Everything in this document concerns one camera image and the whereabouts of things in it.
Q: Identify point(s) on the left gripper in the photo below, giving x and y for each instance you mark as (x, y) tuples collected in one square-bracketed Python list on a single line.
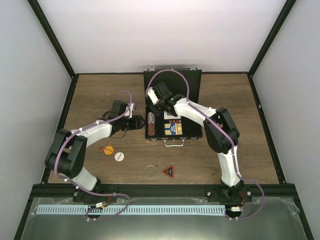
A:
[(137, 124)]

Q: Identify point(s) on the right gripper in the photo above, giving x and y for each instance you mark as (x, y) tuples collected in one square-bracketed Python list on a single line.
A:
[(156, 112)]

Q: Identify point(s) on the red black chip stack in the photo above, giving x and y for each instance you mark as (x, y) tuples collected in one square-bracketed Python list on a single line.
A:
[(151, 128)]

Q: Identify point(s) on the black poker case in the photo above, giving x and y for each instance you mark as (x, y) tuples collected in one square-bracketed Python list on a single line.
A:
[(184, 81)]

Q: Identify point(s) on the purple chip stack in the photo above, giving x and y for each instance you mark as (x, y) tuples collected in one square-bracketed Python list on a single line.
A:
[(151, 117)]

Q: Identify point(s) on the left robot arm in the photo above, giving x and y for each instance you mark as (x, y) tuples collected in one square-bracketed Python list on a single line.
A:
[(66, 155)]

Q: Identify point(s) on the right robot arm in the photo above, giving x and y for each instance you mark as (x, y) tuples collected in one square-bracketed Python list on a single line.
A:
[(221, 132)]

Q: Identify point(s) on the white card deck box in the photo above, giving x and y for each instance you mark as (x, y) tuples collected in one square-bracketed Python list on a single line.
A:
[(169, 116)]

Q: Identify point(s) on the blue yellow card deck box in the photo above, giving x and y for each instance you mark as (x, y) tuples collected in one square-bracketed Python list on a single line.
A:
[(173, 129)]

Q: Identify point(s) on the white dealer button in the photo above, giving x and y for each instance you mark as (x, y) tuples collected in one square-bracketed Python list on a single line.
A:
[(119, 156)]

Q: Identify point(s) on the orange big blind button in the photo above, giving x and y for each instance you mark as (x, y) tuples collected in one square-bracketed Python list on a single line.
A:
[(108, 150)]

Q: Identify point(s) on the clear acrylic dealer puck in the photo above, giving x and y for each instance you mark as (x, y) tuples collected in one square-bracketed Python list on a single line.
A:
[(151, 171)]

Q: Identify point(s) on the triangular all in button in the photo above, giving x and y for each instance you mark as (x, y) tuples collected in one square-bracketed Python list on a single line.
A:
[(169, 171)]

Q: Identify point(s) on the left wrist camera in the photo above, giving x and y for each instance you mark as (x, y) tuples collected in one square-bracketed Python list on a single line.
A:
[(130, 110)]

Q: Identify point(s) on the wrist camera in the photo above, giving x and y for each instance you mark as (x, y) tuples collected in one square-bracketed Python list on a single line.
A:
[(151, 94), (130, 110)]

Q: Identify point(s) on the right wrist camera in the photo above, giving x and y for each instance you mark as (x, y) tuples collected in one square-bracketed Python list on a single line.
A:
[(151, 94)]

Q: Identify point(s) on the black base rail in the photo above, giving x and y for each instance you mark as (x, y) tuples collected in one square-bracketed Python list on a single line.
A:
[(212, 192)]

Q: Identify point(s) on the light blue slotted cable duct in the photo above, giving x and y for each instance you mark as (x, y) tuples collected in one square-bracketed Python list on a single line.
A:
[(198, 210)]

